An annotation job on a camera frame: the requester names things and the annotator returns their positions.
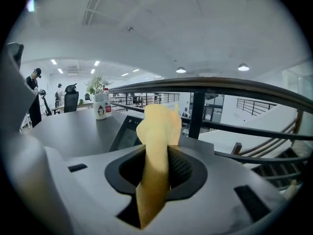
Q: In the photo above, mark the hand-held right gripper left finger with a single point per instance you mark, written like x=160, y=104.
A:
x=88, y=192

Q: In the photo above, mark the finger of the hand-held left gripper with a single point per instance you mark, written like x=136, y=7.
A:
x=17, y=94

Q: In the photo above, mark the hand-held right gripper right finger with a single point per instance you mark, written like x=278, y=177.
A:
x=220, y=180

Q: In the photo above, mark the orange cloth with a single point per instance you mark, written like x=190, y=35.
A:
x=156, y=136

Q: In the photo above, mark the black office chair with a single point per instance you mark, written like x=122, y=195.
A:
x=71, y=99

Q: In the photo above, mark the black staircase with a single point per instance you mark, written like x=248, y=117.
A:
x=278, y=170

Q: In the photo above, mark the black metal railing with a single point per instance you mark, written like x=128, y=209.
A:
x=198, y=111

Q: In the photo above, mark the white flower bouquet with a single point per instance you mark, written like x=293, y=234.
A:
x=95, y=84

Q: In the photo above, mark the distant black railing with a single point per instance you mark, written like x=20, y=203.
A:
x=254, y=106

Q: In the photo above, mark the white penguin print cup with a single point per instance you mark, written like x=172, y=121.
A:
x=100, y=111

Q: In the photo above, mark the clear plastic bottle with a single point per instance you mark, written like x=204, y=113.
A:
x=108, y=106

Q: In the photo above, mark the round ceiling lamp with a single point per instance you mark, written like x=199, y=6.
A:
x=243, y=67
x=181, y=70

